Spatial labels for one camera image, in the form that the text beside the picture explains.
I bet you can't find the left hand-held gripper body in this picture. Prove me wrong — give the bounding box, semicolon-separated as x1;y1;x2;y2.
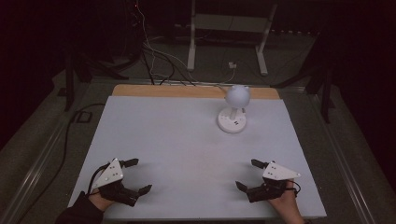
92;158;140;208

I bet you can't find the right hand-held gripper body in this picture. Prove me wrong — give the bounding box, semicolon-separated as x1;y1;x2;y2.
247;161;302;203

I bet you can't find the white round desk lamp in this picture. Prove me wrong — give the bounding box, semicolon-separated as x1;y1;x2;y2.
217;84;252;134

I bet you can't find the person's left hand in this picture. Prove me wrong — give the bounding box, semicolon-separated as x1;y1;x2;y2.
88;188;116;213

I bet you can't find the person's right hand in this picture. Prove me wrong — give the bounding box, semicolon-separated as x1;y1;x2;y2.
268;180;303;218

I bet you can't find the white table sheet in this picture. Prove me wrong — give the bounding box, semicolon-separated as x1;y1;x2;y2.
67;94;328;219

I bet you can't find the black tripod stand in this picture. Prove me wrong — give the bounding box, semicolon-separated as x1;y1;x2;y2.
270;31;337;124
57;46;130;113

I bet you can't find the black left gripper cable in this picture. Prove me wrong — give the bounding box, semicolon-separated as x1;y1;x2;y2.
87;162;110;196

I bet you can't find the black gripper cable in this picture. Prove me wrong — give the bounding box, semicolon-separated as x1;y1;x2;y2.
87;162;110;196
285;179;303;199

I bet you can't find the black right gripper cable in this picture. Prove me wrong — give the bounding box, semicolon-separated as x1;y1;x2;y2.
285;179;303;199

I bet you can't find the black floor cable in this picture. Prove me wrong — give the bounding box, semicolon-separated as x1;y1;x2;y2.
15;102;106;224

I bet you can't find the metal floor rail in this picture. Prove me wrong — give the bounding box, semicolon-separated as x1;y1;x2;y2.
309;92;379;224
0;115;78;224

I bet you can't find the white lamp cable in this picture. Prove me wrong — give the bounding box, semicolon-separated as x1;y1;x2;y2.
214;66;237;92

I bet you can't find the bundle of black cables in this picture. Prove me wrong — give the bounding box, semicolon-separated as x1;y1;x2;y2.
124;0;197;87

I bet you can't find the white metal desk frame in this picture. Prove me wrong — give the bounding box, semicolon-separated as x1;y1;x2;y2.
186;0;278;77

